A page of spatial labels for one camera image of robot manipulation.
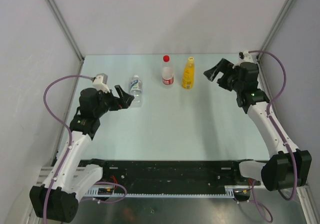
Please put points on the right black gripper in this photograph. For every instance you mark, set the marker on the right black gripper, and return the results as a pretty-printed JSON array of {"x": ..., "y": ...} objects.
[{"x": 225, "y": 67}]

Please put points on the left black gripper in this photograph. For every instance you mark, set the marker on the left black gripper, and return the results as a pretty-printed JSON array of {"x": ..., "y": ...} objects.
[{"x": 123, "y": 102}]

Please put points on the white cap clear bottle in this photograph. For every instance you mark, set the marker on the white cap clear bottle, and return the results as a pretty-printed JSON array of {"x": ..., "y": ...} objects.
[{"x": 136, "y": 90}]

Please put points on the yellow honey pomelo bottle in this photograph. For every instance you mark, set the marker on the yellow honey pomelo bottle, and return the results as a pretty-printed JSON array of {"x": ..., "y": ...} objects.
[{"x": 189, "y": 74}]

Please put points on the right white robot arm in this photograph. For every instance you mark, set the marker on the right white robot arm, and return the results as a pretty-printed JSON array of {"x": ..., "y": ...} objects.
[{"x": 288, "y": 166}]

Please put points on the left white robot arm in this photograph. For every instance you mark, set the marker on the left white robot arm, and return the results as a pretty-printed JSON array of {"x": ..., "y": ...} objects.
[{"x": 58, "y": 197}]

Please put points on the red cap water bottle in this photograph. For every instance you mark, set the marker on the red cap water bottle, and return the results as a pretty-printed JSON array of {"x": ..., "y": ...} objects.
[{"x": 167, "y": 71}]

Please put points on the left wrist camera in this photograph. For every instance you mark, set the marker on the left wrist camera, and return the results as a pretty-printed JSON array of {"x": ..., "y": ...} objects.
[{"x": 100, "y": 83}]

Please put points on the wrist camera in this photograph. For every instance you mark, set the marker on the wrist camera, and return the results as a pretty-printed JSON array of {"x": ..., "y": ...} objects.
[
  {"x": 100, "y": 83},
  {"x": 246, "y": 56}
]

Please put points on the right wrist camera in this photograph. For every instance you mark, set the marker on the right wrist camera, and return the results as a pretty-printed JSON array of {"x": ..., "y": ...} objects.
[{"x": 246, "y": 56}]

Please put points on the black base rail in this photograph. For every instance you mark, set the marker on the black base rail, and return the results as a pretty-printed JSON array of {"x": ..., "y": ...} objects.
[{"x": 171, "y": 177}]

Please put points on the right aluminium frame post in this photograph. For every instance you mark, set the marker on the right aluminium frame post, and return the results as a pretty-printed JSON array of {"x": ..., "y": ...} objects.
[{"x": 277, "y": 24}]

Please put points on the aluminium frame post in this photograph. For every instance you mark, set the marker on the aluminium frame post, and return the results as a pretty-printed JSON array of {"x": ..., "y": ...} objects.
[
  {"x": 64, "y": 28},
  {"x": 277, "y": 24}
]

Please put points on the grey slotted cable duct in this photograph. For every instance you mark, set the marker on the grey slotted cable duct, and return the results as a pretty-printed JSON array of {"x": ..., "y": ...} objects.
[{"x": 227, "y": 193}]

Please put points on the left aluminium frame post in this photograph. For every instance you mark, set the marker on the left aluminium frame post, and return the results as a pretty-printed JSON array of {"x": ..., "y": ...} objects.
[{"x": 64, "y": 28}]

